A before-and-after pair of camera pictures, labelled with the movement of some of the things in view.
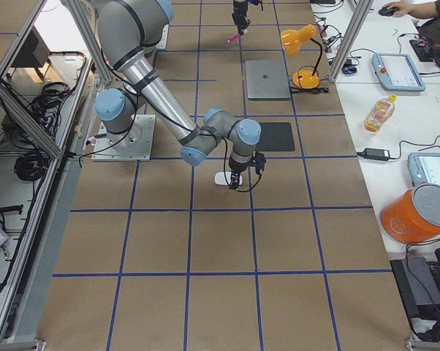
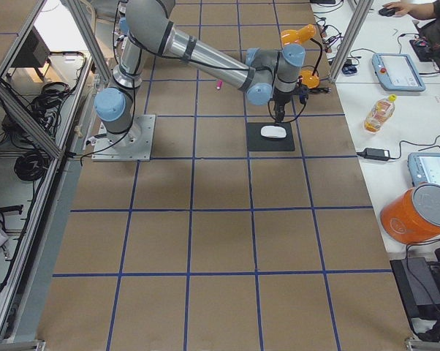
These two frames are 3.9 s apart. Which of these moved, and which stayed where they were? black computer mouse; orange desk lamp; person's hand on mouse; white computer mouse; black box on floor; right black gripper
Moved: right black gripper; white computer mouse
Stayed: orange desk lamp; black computer mouse; black box on floor; person's hand on mouse
